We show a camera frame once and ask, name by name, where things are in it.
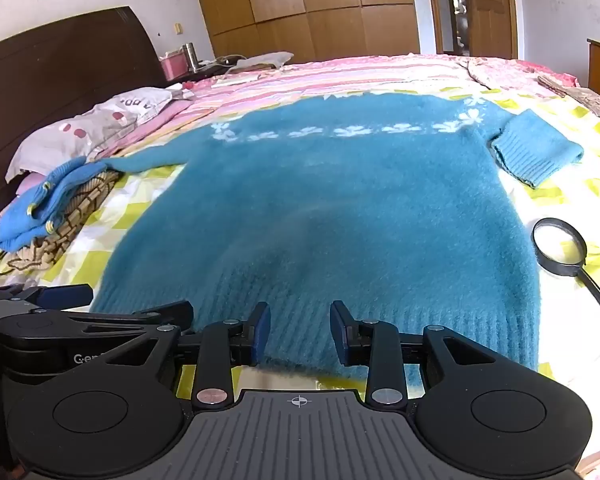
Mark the pink box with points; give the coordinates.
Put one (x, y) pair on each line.
(172, 66)

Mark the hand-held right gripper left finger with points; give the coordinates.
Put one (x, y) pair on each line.
(263, 330)

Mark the teal knitted sweater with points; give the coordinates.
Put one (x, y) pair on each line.
(330, 210)

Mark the brown patterned folded cloth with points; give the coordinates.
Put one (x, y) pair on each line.
(580, 95)

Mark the blue knitted garment yellow buttons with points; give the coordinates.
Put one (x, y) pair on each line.
(25, 215)

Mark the wooden door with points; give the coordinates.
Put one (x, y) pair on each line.
(490, 10)

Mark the metal cup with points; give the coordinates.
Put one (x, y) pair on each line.
(190, 57)

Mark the pink striped bed sheet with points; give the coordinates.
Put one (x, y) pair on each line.
(330, 77)

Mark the dark wooden headboard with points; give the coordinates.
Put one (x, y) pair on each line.
(55, 75)

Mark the dark nightstand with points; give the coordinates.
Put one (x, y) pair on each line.
(202, 72)

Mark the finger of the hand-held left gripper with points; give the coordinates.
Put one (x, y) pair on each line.
(170, 311)
(65, 296)

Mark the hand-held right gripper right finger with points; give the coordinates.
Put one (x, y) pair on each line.
(338, 330)

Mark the white pillow pink dots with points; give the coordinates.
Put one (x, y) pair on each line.
(80, 135)

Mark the small crumpled wrapper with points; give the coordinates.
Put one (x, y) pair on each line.
(181, 89)

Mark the white plastic bag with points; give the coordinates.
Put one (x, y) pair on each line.
(265, 60)

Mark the wooden wardrobe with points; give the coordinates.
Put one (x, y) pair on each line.
(305, 0)

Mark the pink floral quilt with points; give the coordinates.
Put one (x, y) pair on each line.
(510, 72)

